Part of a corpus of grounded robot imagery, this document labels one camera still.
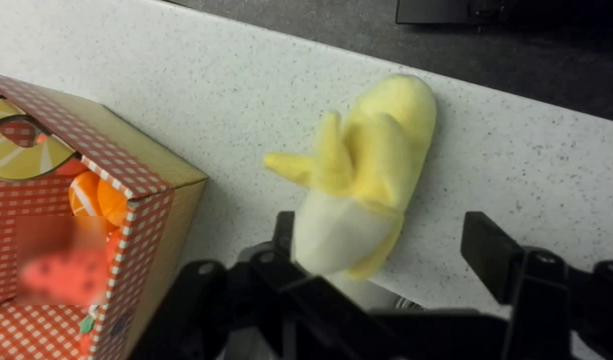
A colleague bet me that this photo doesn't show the yellow banana plush toy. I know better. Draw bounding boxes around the yellow banana plush toy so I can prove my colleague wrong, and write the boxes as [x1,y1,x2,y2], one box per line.
[263,73,438,281]

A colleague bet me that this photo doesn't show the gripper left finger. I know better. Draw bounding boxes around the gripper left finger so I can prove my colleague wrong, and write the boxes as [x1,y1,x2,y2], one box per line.
[131,211,403,360]

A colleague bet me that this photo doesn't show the orange fruit plush toy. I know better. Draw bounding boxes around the orange fruit plush toy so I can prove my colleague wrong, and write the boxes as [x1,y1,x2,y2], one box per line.
[68,170,130,232]

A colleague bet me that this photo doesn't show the black cabinet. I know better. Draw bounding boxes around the black cabinet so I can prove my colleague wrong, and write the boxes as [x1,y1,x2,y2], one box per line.
[395,0,613,27]

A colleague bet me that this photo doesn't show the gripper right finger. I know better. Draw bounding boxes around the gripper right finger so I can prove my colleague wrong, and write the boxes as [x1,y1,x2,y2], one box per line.
[460,211,613,360]

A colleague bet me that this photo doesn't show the red checkered cardboard box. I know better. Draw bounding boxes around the red checkered cardboard box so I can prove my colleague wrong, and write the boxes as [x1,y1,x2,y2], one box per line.
[0,71,209,360]

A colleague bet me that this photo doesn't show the red strawberry plush toy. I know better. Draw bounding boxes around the red strawberry plush toy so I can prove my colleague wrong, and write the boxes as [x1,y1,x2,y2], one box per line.
[17,249,108,307]

